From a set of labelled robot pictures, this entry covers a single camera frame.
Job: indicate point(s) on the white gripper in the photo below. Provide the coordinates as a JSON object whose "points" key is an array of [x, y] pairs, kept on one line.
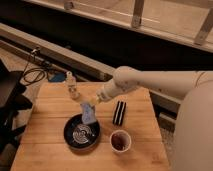
{"points": [[107, 92]]}

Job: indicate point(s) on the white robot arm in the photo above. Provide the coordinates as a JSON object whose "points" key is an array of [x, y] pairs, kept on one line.
{"points": [[193, 138]]}

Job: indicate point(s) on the dark ceramic bowl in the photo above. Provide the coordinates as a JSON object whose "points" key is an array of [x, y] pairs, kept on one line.
{"points": [[80, 136]]}

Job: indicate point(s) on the black striped box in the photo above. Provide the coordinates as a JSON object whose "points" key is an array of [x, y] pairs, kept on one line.
{"points": [[119, 113]]}

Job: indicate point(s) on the white paper cup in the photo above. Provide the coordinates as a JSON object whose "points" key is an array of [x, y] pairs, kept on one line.
{"points": [[120, 141]]}

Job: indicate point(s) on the blue object on floor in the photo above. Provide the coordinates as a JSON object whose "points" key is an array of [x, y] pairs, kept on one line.
{"points": [[58, 78]]}

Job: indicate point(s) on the black chair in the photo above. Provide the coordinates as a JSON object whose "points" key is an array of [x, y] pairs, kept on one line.
{"points": [[11, 101]]}

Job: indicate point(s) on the metal frame rail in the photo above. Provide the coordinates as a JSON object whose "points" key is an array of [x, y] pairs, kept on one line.
{"points": [[75, 60]]}

